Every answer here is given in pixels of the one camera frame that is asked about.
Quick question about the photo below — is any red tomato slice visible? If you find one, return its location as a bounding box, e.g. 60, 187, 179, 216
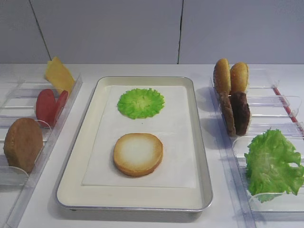
36, 89, 56, 125
51, 90, 68, 127

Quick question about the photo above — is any round green lettuce piece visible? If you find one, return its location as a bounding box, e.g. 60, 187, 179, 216
117, 88, 165, 119

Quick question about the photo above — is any left brown meat patty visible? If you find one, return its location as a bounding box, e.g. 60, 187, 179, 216
219, 92, 236, 137

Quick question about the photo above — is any right dark meat patty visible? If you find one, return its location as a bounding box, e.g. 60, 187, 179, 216
230, 92, 250, 136

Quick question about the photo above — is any yellow cheese slice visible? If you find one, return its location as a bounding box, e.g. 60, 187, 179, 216
45, 57, 75, 95

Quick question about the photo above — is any large green lettuce leaf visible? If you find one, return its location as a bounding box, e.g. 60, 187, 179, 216
244, 129, 304, 203

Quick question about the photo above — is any white paper liner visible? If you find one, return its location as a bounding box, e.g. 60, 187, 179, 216
82, 85, 196, 188

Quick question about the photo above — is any white metal tray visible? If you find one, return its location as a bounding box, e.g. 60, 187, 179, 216
57, 76, 213, 213

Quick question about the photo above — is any toasted bun bottom slice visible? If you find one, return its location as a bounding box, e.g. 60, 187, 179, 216
113, 133, 163, 177

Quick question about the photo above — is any left sesame bun top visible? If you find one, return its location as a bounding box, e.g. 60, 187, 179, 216
213, 58, 231, 94

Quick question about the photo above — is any right golden bun top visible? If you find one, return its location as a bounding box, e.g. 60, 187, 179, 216
230, 62, 249, 94

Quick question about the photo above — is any clear acrylic right rack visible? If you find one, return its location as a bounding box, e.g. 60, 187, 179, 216
209, 68, 304, 228

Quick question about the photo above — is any clear acrylic rack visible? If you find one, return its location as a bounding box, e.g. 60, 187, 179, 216
0, 75, 83, 228
209, 68, 304, 228

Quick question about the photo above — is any clear acrylic left rack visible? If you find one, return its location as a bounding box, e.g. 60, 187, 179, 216
0, 75, 83, 228

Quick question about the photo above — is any brown bun in left rack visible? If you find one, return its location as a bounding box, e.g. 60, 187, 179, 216
3, 118, 43, 173

